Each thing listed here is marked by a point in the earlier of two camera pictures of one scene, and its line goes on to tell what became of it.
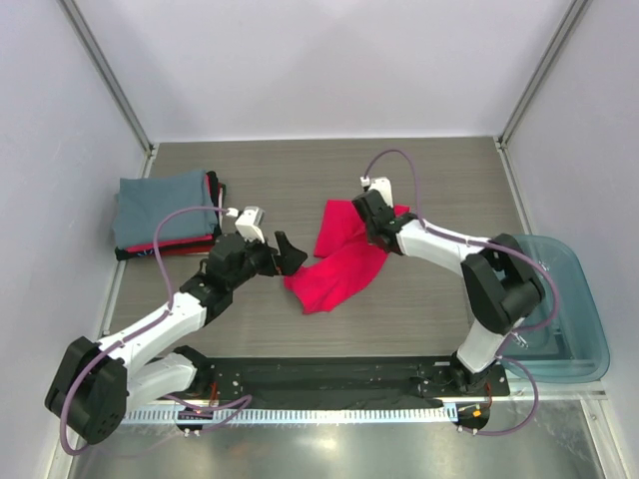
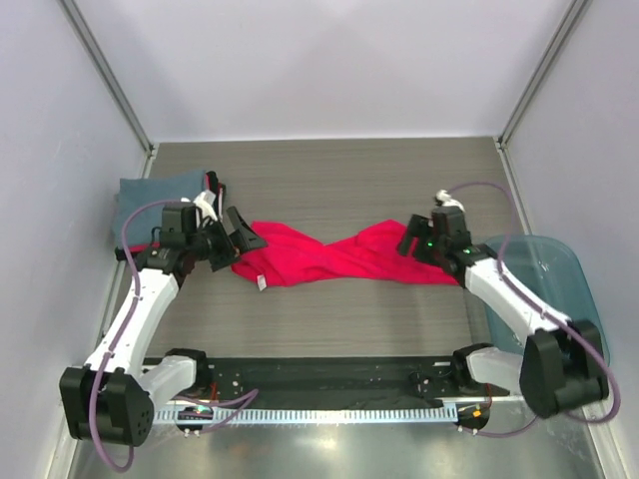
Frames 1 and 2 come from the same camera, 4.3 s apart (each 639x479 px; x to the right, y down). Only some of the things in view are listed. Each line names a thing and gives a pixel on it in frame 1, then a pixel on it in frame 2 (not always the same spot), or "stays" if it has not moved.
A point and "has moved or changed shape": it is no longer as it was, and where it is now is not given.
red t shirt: [348, 263] has moved or changed shape
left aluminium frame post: [89, 38] stays
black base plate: [336, 377] stays
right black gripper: [368, 233] -> [416, 228]
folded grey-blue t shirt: [142, 204] stays
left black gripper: [294, 256] -> [243, 239]
